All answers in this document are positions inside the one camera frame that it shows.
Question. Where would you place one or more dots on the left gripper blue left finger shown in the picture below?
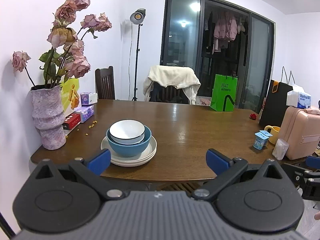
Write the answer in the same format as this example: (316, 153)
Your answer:
(99, 162)

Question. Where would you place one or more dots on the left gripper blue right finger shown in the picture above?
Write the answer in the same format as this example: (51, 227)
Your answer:
(218, 162)

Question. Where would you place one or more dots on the blue bowl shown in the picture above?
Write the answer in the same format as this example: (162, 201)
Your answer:
(130, 150)

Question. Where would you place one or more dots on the white bowl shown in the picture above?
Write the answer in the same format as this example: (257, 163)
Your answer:
(127, 129)
(131, 141)

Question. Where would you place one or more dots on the cream plate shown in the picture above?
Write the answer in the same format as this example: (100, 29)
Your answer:
(135, 161)

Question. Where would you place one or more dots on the person's right hand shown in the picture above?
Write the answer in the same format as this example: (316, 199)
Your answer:
(317, 216)

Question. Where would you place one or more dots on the yogurt cup front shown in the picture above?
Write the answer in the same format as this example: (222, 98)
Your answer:
(260, 140)

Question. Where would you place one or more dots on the yogurt cup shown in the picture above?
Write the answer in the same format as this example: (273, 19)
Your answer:
(260, 140)
(266, 133)

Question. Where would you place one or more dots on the red small box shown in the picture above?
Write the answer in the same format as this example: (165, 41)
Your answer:
(71, 121)

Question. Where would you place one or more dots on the purple tissue pack lower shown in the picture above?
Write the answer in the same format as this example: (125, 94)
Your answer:
(85, 112)

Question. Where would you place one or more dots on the purple tissue pack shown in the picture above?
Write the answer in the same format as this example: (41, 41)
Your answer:
(88, 98)
(85, 112)

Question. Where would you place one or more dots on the yogurt cup back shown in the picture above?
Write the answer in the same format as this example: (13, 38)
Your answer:
(266, 133)

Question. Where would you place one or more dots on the pink suitcase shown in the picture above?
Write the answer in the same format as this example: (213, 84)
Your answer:
(300, 129)

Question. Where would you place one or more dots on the red rose flower head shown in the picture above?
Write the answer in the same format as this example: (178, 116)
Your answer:
(253, 116)

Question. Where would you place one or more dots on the yellow mug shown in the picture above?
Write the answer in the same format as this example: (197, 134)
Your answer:
(274, 132)

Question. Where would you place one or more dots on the purple tissue pack upper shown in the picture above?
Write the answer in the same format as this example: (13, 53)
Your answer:
(88, 98)

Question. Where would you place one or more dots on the green paper shopping bag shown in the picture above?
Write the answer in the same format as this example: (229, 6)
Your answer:
(224, 93)

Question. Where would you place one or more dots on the purple fuzzy vase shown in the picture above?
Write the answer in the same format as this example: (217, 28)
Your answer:
(48, 116)

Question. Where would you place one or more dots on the green snack box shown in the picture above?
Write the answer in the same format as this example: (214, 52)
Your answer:
(70, 96)

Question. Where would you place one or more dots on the black paper shopping bag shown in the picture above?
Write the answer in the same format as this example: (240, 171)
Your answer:
(275, 103)

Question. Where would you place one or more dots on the white tissue pack Manhua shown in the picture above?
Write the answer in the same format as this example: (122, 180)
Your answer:
(298, 98)

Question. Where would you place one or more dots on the dark wooden chair left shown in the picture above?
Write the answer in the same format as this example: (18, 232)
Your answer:
(104, 81)

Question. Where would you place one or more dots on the wooden chair with clothes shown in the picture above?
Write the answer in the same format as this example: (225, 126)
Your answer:
(168, 94)

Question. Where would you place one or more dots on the cream sweater on chair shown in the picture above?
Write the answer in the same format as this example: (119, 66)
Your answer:
(183, 78)

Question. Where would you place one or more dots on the dried pink roses bouquet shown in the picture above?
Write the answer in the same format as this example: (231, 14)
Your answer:
(66, 57)

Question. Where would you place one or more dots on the hanging pink clothes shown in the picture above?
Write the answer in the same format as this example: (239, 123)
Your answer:
(220, 29)

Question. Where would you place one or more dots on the studio light on tripod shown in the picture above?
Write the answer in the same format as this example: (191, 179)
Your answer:
(137, 18)

